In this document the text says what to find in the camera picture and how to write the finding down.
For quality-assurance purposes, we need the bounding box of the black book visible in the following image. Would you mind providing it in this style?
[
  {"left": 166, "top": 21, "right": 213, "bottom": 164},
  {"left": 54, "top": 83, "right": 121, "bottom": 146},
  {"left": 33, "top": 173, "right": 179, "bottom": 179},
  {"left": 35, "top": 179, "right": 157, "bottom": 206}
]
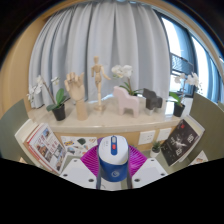
[{"left": 160, "top": 118, "right": 201, "bottom": 167}]

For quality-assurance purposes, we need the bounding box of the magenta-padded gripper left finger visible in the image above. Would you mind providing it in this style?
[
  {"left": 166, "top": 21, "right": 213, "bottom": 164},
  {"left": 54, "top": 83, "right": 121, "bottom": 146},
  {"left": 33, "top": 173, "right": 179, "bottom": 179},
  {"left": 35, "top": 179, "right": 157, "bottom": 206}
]
[{"left": 59, "top": 145, "right": 103, "bottom": 190}]

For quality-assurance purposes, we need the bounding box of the white wall outlet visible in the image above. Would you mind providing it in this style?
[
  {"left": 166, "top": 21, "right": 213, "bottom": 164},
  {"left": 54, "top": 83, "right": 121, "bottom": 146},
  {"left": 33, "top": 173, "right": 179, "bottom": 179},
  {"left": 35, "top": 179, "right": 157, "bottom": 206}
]
[
  {"left": 156, "top": 127, "right": 173, "bottom": 142},
  {"left": 137, "top": 130, "right": 157, "bottom": 146}
]

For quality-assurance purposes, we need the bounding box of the white sticker picture card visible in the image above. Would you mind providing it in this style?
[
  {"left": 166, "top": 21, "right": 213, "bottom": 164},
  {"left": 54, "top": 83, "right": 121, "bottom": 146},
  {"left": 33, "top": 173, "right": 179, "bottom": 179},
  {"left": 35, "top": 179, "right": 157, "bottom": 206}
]
[{"left": 60, "top": 135, "right": 98, "bottom": 158}]

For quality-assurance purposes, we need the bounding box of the wooden mannequin figure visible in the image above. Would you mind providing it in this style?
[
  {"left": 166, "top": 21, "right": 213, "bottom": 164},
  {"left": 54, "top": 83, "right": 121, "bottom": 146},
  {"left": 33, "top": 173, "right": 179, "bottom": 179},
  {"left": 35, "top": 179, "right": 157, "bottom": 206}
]
[{"left": 90, "top": 55, "right": 112, "bottom": 113}]

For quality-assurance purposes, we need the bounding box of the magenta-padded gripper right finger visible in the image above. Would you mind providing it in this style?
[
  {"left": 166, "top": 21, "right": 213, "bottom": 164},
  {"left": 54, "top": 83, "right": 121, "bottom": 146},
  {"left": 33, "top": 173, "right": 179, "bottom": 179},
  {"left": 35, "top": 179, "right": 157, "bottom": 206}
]
[{"left": 126, "top": 145, "right": 169, "bottom": 189}]

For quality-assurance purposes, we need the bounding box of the white orchid in black pot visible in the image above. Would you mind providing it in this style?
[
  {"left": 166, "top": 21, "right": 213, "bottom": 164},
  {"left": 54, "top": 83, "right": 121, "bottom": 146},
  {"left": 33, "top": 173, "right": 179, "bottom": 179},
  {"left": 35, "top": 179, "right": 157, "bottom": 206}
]
[
  {"left": 168, "top": 72, "right": 201, "bottom": 118},
  {"left": 110, "top": 64, "right": 144, "bottom": 98},
  {"left": 26, "top": 74, "right": 71, "bottom": 122}
]

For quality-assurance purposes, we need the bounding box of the window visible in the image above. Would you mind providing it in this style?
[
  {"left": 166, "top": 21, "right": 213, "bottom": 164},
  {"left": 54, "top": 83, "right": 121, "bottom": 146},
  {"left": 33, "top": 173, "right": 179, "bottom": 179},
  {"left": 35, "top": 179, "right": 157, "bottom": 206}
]
[{"left": 154, "top": 9, "right": 224, "bottom": 104}]

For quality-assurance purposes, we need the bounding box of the pink horse figurine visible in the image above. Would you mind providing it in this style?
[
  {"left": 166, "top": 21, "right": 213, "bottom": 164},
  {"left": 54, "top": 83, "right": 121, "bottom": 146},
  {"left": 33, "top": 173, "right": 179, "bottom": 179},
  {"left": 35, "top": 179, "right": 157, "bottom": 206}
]
[{"left": 112, "top": 85, "right": 141, "bottom": 119}]

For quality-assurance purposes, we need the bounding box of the wooden hand model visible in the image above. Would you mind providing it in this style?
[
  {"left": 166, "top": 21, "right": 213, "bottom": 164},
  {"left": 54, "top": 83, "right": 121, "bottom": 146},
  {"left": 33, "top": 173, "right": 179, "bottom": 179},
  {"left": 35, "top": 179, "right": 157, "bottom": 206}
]
[{"left": 64, "top": 71, "right": 89, "bottom": 121}]

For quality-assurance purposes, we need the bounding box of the small plant in white pot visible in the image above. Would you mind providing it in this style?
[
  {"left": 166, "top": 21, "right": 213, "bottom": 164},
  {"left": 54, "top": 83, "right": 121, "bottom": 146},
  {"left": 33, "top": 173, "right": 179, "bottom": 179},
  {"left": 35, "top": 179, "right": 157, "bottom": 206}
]
[{"left": 149, "top": 140, "right": 163, "bottom": 159}]

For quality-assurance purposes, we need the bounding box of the blue and white computer mouse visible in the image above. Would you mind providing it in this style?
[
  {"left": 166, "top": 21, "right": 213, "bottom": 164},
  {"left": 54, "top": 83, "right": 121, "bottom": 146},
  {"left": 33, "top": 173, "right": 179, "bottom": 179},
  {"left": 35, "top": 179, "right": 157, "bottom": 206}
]
[{"left": 97, "top": 134, "right": 130, "bottom": 183}]

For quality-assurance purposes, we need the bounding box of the grey curtain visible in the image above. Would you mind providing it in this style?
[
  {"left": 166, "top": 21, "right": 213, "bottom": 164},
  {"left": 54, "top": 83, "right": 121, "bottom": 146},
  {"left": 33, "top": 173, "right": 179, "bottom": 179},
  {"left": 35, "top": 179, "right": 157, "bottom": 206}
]
[{"left": 28, "top": 1, "right": 173, "bottom": 109}]

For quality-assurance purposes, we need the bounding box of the red-edged picture magazine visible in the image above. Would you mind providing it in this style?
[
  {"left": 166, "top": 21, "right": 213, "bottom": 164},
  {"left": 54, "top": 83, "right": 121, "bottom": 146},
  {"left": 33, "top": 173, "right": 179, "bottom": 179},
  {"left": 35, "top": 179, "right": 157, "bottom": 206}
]
[{"left": 26, "top": 123, "right": 68, "bottom": 174}]

